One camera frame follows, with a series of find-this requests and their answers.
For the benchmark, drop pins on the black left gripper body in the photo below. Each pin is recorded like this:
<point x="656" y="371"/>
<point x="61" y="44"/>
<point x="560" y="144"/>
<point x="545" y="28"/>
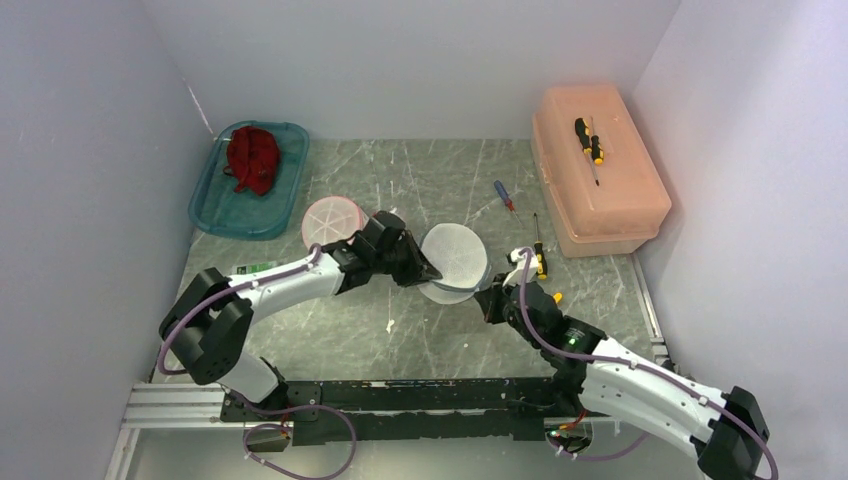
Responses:
<point x="397" y="260"/>

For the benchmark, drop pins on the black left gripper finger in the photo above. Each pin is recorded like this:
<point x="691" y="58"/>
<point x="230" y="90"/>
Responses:
<point x="408" y="277"/>
<point x="416" y="258"/>

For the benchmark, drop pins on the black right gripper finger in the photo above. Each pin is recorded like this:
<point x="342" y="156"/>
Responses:
<point x="491" y="300"/>
<point x="490" y="318"/>

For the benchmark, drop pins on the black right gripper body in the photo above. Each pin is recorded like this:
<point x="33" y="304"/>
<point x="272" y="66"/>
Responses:
<point x="508" y="312"/>

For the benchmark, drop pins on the white mesh blue zip laundry bag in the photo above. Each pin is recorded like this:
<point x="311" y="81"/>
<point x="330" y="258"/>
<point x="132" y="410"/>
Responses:
<point x="459" y="254"/>

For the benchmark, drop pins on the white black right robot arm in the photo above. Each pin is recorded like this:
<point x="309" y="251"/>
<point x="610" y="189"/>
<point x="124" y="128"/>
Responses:
<point x="723" y="432"/>

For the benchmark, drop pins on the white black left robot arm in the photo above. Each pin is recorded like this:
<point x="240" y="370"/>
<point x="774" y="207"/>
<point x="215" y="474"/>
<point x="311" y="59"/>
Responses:
<point x="205" y="332"/>

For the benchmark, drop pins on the pink zip mesh laundry bag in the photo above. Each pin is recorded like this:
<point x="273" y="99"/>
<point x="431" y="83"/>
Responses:
<point x="331" y="219"/>

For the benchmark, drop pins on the black yellow screwdriver on table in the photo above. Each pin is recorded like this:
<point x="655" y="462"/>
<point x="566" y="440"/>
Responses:
<point x="542" y="267"/>

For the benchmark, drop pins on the orange translucent plastic storage box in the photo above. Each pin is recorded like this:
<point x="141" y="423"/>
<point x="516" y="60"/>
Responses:
<point x="601" y="187"/>

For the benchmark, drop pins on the green label clear bit case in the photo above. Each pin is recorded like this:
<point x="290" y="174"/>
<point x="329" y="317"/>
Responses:
<point x="254" y="268"/>

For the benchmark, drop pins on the red cloth garment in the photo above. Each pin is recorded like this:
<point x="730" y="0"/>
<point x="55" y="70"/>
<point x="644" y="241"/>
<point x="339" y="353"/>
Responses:
<point x="253" y="159"/>

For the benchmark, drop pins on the teal plastic tray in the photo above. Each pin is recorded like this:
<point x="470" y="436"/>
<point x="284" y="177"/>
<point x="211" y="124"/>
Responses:
<point x="216" y="209"/>

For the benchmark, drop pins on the black yellow screwdriver on box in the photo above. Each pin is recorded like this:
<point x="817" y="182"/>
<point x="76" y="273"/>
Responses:
<point x="590" y="145"/>

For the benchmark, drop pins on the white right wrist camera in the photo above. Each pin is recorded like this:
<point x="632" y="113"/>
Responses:
<point x="524" y="266"/>

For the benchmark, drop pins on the blue red handle screwdriver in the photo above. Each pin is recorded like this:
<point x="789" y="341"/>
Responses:
<point x="506" y="199"/>

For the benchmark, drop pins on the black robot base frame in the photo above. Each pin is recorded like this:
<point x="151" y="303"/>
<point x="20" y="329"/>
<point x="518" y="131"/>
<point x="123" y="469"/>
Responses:
<point x="320" y="412"/>

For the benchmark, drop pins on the aluminium extrusion rail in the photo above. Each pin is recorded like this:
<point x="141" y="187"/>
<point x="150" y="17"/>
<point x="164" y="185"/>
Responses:
<point x="162" y="406"/>

